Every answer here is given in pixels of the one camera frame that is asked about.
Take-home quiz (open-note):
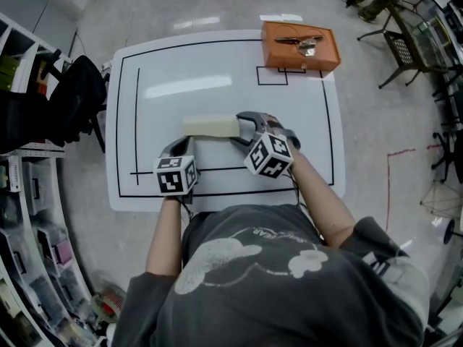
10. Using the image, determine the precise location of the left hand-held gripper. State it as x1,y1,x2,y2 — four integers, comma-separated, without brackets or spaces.
153,136,201,197

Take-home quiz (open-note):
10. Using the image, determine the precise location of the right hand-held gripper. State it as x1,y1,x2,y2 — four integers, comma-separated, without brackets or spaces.
229,111,302,179

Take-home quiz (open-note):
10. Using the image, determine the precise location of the cream rectangular block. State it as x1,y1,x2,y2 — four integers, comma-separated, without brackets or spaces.
182,113,242,139

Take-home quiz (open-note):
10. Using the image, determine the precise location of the person's left forearm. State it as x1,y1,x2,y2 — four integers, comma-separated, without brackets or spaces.
144,194,182,278

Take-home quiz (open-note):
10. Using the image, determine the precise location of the person's right forearm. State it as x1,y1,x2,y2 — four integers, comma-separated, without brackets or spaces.
288,146,357,249

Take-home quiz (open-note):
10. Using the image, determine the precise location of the metal tool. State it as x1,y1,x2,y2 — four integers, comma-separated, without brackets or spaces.
273,35,323,57

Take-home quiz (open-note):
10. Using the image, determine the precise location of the white table with black lines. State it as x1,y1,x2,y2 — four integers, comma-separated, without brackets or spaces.
104,30,347,213

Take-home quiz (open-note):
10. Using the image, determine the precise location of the orange box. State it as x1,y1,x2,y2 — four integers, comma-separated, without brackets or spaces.
260,20,342,73

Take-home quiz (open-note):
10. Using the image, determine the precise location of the black office chair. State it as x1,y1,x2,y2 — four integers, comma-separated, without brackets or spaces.
0,54,110,155

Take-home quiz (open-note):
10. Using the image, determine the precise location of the clear bin with pink contents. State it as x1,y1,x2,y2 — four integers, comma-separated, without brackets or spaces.
37,225,74,267

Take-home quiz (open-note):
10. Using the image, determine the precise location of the person's dark grey printed shirt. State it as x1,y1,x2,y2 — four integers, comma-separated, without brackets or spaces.
111,203,432,347

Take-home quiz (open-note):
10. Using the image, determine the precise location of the round white fan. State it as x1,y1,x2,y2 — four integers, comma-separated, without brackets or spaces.
90,283,127,324

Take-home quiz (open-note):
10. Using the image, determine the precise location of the white shelf unit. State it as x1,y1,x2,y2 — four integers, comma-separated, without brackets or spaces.
0,11,95,347

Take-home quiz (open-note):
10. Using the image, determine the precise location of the white and black device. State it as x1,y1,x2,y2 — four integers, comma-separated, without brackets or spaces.
95,322,117,347

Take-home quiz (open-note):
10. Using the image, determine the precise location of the black swivel chair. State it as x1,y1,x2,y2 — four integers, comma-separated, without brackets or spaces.
431,119,463,184

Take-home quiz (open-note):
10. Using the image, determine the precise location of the black round stand base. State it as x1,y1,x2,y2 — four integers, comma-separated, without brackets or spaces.
443,218,456,246

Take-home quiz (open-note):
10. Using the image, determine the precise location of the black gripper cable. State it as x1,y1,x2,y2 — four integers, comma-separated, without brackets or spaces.
176,193,195,220

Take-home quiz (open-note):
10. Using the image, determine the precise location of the metal frame glass table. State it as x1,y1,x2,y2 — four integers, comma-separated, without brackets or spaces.
356,0,463,90

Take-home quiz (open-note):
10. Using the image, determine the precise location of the thin wire frame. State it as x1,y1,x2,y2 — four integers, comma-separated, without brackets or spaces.
419,179,463,219

